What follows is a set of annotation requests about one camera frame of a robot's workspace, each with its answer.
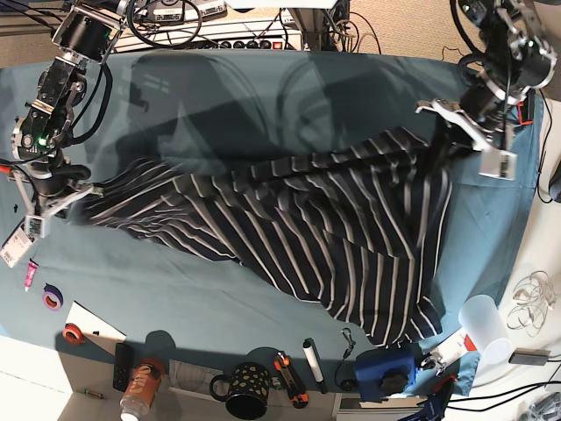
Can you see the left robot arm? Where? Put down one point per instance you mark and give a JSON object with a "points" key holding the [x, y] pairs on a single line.
{"points": [[510, 56]]}

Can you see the orange drink bottle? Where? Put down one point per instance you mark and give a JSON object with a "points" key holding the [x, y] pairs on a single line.
{"points": [[141, 390]]}

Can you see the white black marker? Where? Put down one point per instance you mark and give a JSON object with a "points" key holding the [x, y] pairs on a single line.
{"points": [[314, 365]]}

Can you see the clear plastic screw box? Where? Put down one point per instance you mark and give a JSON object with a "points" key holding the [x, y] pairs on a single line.
{"points": [[16, 246]]}

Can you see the white power strip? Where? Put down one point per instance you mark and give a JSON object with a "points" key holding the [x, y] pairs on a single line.
{"points": [[256, 33]]}

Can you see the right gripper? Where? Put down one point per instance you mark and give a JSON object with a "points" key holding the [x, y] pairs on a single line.
{"points": [[53, 181]]}

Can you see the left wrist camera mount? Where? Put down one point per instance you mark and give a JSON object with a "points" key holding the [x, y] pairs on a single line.
{"points": [[494, 162]]}

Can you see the orange black utility knife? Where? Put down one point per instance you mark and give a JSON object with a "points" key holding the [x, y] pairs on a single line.
{"points": [[290, 380]]}

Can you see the navy white striped t-shirt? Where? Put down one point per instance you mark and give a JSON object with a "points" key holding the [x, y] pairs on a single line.
{"points": [[357, 231]]}

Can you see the translucent plastic cup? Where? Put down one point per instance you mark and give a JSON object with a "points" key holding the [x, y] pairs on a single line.
{"points": [[482, 322]]}

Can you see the blue clamp block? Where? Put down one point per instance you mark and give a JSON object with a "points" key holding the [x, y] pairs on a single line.
{"points": [[380, 375]]}

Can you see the white paper sheet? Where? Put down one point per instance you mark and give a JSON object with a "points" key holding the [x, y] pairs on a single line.
{"points": [[91, 325]]}

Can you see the white red card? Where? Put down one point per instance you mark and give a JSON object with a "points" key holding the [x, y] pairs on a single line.
{"points": [[453, 348]]}

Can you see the teal table cloth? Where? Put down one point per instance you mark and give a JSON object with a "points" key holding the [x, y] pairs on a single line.
{"points": [[214, 111]]}

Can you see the purple tape roll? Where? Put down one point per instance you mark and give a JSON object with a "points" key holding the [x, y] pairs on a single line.
{"points": [[52, 297]]}

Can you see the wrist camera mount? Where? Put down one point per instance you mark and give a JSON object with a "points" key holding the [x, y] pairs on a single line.
{"points": [[42, 208], [494, 162]]}

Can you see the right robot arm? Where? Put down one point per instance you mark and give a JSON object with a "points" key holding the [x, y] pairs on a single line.
{"points": [[87, 35]]}

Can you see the orange tape roll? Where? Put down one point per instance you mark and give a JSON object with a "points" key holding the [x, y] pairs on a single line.
{"points": [[72, 334]]}

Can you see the grey small box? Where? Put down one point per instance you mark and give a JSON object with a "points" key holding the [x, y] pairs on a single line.
{"points": [[528, 357]]}

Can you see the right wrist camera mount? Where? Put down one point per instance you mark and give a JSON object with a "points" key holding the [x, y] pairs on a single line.
{"points": [[42, 208]]}

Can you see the orange black table clamp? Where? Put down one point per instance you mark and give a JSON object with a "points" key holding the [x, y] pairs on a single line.
{"points": [[525, 110]]}

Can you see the pink glue tube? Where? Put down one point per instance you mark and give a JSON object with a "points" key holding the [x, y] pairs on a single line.
{"points": [[30, 273]]}

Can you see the black remote control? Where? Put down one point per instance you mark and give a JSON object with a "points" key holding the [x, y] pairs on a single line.
{"points": [[122, 366]]}

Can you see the black mug yellow pattern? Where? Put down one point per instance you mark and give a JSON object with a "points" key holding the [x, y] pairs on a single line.
{"points": [[244, 392]]}

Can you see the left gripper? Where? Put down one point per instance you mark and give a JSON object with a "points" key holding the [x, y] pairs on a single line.
{"points": [[449, 142]]}

